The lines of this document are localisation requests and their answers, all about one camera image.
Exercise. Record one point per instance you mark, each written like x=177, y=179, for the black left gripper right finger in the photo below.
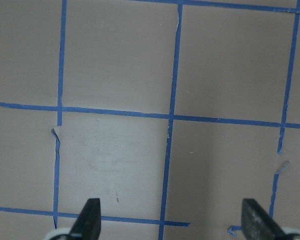
x=256, y=224

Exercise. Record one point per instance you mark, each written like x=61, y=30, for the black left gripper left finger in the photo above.
x=88, y=224

